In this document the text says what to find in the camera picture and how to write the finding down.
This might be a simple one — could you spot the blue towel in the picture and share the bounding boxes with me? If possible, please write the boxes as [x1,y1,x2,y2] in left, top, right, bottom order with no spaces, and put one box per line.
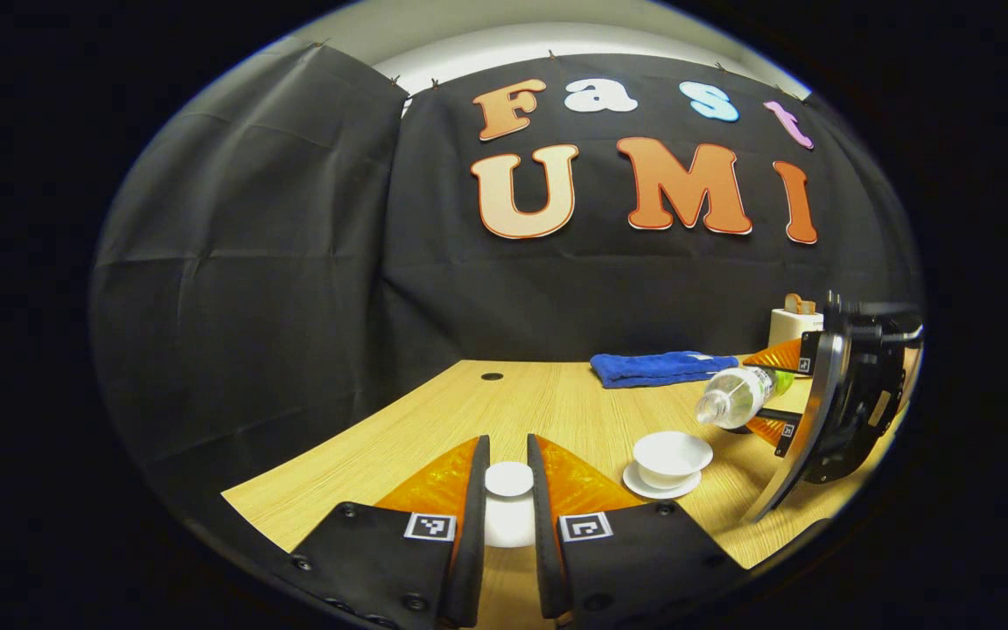
[591,351,739,389]

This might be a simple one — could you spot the clear water bottle green label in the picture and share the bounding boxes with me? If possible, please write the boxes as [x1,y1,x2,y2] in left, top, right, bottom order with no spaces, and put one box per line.
[696,366,795,430]

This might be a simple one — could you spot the white teacup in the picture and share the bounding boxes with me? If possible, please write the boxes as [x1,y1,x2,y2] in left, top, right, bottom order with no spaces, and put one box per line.
[633,430,715,490]

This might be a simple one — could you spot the white toaster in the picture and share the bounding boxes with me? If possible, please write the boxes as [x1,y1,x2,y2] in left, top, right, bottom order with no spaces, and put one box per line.
[768,308,824,349]

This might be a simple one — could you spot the black backdrop cloth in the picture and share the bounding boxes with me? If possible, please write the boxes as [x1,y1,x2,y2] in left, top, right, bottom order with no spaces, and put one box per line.
[91,39,923,491]

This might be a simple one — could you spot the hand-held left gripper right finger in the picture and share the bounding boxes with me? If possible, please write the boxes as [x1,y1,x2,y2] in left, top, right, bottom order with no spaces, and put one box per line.
[526,433,746,627]

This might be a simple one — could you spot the white teacup lid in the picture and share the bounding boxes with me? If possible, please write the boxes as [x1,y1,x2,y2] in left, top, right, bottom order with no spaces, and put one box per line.
[484,461,536,549]

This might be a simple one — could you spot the white saucer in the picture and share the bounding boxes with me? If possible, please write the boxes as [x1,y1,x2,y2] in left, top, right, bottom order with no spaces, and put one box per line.
[622,461,703,501]

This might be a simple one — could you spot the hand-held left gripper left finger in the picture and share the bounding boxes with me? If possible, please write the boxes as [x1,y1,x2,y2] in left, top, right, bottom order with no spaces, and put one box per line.
[290,435,492,629]

